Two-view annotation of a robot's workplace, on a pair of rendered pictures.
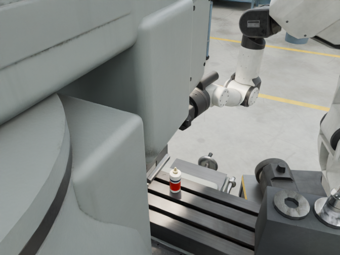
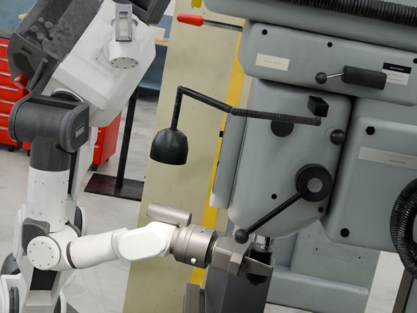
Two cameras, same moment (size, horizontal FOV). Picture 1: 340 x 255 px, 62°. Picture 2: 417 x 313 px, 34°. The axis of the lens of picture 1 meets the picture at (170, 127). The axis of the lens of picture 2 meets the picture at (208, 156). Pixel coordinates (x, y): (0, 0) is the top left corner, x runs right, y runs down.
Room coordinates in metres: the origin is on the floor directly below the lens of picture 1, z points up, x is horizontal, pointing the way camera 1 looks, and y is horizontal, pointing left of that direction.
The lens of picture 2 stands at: (1.46, 1.16, 1.78)
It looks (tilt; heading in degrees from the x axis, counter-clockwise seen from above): 14 degrees down; 242
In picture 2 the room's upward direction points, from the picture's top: 11 degrees clockwise
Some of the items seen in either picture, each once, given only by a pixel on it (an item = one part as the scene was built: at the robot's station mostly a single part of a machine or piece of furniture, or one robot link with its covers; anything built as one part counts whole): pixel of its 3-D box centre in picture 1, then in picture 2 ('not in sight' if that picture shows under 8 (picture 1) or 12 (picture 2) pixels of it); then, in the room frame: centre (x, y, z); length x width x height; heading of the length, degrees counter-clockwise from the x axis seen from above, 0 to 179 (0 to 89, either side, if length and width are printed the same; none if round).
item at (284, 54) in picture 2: not in sight; (326, 58); (0.63, 0.04, 1.68); 0.34 x 0.24 x 0.10; 155
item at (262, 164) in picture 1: (272, 172); not in sight; (1.20, -0.61, 0.50); 0.20 x 0.05 x 0.20; 86
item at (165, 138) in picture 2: not in sight; (170, 143); (0.92, -0.01, 1.47); 0.07 x 0.07 x 0.06
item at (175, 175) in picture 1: (175, 178); not in sight; (0.71, -0.02, 0.96); 0.04 x 0.04 x 0.11
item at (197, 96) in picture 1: (183, 110); (218, 253); (0.74, -0.04, 1.23); 0.13 x 0.12 x 0.10; 50
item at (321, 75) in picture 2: not in sight; (349, 77); (0.67, 0.17, 1.66); 0.12 x 0.04 x 0.04; 155
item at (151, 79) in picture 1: (115, 70); (375, 172); (0.50, 0.10, 1.47); 0.24 x 0.19 x 0.26; 65
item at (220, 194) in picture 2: not in sight; (228, 158); (0.77, -0.03, 1.45); 0.04 x 0.04 x 0.21; 65
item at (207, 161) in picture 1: (205, 168); not in sight; (1.12, -0.20, 0.60); 0.16 x 0.12 x 0.12; 155
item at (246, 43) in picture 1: (257, 27); (46, 136); (1.07, -0.33, 1.38); 0.12 x 0.09 x 0.14; 141
